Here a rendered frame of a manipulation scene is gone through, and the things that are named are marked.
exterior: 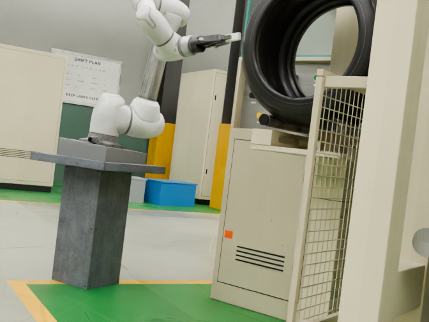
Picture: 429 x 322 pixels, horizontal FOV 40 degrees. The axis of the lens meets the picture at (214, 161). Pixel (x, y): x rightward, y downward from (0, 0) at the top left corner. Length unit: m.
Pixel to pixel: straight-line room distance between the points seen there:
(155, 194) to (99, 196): 4.93
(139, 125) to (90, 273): 0.80
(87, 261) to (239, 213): 0.80
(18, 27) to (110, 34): 1.53
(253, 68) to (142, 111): 1.05
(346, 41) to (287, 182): 0.76
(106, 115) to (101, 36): 7.53
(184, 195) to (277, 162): 5.24
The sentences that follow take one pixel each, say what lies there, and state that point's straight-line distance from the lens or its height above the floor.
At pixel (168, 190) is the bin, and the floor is 0.20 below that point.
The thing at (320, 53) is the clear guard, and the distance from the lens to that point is 2.92.
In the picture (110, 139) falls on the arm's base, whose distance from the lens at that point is 3.11.
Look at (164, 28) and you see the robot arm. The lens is 2.58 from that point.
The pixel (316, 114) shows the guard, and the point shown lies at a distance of 1.55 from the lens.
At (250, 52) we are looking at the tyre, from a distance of 2.28.
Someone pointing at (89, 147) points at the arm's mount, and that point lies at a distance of 3.00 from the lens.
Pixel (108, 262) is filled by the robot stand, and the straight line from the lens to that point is 3.17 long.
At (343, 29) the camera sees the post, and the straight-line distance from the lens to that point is 2.56.
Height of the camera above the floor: 0.75
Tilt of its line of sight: 1 degrees down
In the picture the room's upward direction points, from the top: 7 degrees clockwise
